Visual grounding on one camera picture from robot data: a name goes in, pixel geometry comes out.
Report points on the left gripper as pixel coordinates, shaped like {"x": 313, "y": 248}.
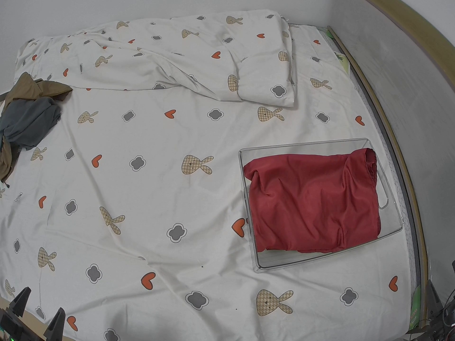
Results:
{"x": 14, "y": 327}

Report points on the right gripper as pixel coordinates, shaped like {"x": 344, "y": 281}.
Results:
{"x": 437, "y": 329}

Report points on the red shirt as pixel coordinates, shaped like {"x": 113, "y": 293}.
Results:
{"x": 312, "y": 201}

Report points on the clear plastic box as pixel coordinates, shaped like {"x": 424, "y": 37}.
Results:
{"x": 270, "y": 261}

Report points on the grey garment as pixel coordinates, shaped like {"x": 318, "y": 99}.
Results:
{"x": 28, "y": 123}

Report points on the brown garment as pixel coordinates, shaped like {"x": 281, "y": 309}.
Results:
{"x": 35, "y": 87}

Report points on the white printed quilt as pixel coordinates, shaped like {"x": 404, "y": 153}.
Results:
{"x": 160, "y": 59}

